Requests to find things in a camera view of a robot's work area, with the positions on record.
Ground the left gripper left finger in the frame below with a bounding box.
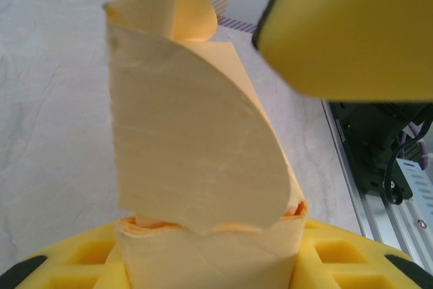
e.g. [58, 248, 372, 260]
[0, 221, 133, 289]

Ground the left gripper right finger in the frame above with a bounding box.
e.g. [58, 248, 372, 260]
[290, 219, 433, 289]

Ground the yellow paper box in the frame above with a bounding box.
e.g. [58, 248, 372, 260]
[103, 0, 311, 289]

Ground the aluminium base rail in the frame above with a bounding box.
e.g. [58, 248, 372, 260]
[321, 99, 433, 289]

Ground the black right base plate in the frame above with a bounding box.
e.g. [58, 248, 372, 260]
[329, 104, 412, 206]

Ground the black right base wire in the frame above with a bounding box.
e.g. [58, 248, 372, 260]
[384, 146, 409, 206]

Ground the perforated white cable duct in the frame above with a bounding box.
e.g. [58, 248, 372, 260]
[394, 158, 433, 246]

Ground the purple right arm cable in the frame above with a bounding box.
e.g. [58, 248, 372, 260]
[398, 121, 432, 168]

